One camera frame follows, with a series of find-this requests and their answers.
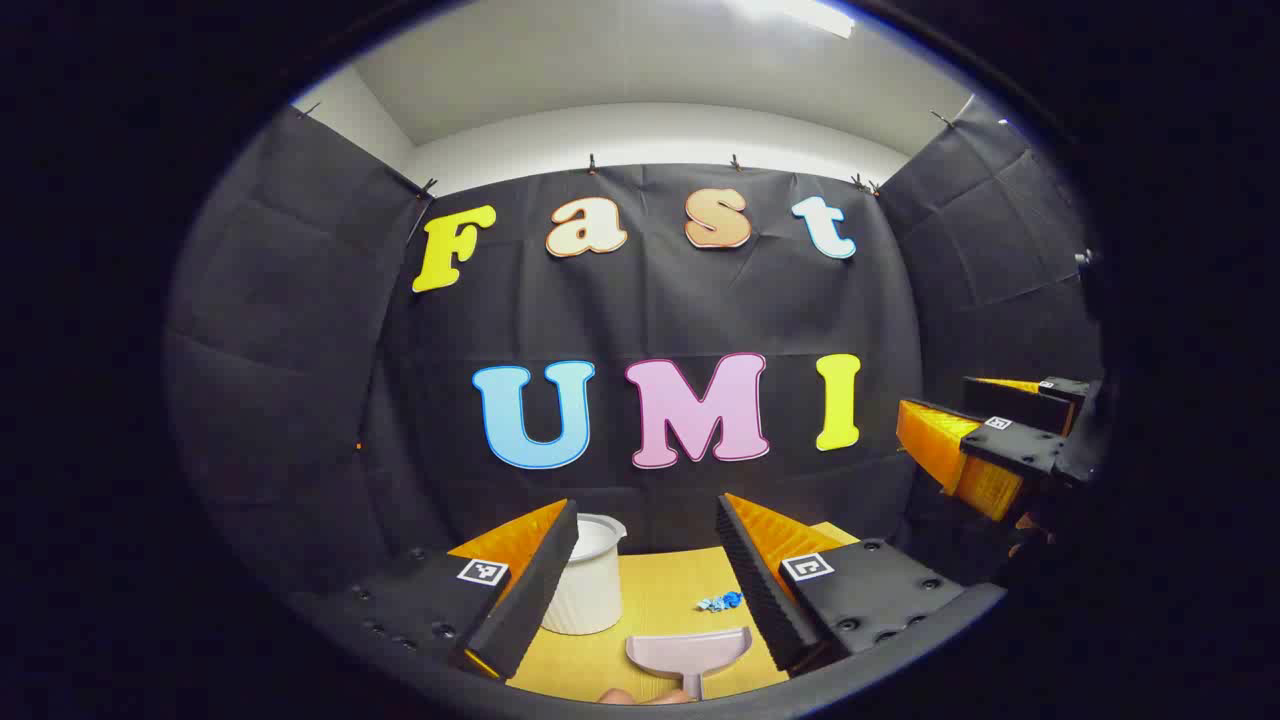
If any lilac plastic dustpan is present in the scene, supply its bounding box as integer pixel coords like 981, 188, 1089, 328
625, 627, 753, 701

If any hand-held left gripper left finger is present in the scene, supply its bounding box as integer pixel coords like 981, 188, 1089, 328
290, 498, 581, 681

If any wooden desktop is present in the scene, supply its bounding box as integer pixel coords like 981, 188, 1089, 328
505, 520, 861, 704

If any ceiling light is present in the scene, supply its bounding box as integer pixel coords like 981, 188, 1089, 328
725, 0, 856, 39

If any white ribbed garbage bin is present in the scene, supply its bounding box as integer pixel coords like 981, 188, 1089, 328
540, 513, 629, 637

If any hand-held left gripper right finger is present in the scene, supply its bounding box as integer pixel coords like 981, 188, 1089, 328
715, 492, 1006, 676

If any black backdrop cloth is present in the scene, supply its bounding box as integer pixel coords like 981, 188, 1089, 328
165, 95, 1106, 601

